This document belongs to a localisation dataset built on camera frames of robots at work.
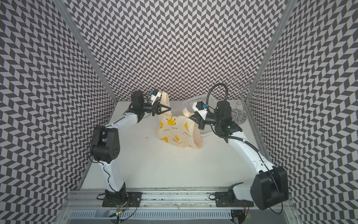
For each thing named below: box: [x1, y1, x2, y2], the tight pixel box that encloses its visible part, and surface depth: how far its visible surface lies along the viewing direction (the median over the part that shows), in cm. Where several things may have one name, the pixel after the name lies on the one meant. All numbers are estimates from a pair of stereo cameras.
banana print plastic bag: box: [157, 91, 204, 149], surface depth 78 cm
